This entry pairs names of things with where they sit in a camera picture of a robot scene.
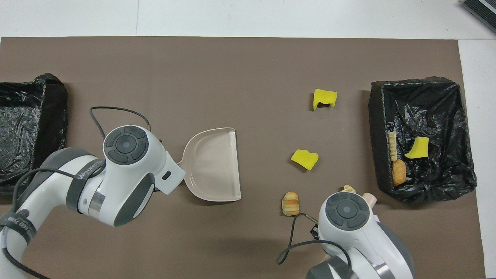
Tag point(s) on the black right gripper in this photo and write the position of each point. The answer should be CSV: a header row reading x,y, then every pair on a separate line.
x,y
314,231

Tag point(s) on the pale bread chunk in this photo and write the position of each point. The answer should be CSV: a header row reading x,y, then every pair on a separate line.
x,y
348,189

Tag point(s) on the brown bun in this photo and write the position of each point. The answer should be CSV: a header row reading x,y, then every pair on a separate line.
x,y
399,172

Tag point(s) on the striped bread slice stack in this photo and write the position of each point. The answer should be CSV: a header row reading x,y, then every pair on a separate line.
x,y
393,145

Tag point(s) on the beige plastic dustpan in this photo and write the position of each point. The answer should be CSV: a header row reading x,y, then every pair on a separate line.
x,y
213,162

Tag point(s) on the green and yellow sponge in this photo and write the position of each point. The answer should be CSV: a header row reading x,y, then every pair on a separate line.
x,y
418,149

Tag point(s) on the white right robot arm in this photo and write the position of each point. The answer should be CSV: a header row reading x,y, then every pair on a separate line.
x,y
360,240

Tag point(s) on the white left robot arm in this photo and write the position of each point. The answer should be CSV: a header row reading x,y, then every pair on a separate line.
x,y
128,170

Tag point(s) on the bin with black bag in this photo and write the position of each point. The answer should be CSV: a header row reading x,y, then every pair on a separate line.
x,y
23,116
438,108

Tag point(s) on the small striped croissant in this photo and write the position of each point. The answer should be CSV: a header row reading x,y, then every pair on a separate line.
x,y
290,204

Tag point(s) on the notched yellow sponge piece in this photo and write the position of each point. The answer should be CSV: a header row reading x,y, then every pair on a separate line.
x,y
325,96

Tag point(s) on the brown table mat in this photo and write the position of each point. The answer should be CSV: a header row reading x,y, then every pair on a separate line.
x,y
193,77

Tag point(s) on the dark ribbed device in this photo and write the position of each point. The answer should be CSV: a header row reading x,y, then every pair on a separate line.
x,y
482,9

